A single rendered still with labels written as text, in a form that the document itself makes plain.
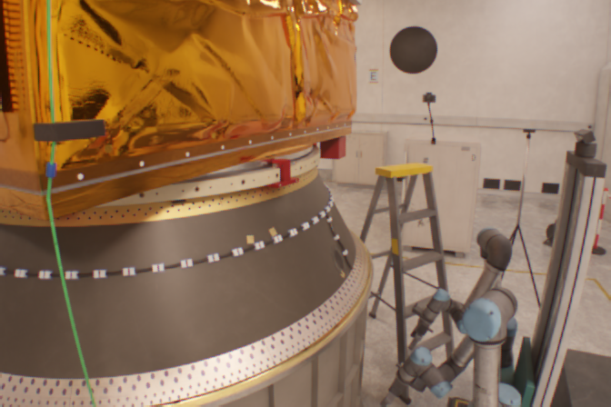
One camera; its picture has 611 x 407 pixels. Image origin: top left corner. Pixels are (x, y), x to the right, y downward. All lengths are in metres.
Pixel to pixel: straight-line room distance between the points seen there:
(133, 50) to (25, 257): 0.72
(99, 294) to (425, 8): 8.44
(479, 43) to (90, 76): 8.33
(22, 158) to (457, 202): 4.46
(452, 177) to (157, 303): 4.02
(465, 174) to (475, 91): 4.18
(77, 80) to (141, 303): 0.63
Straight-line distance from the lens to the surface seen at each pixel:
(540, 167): 8.92
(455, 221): 4.78
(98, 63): 0.74
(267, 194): 1.26
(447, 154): 4.59
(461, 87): 8.57
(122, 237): 1.11
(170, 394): 1.10
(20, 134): 0.74
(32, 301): 1.21
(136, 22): 0.79
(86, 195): 0.77
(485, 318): 1.19
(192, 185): 1.07
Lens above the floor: 1.93
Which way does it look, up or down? 12 degrees down
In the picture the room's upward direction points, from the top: straight up
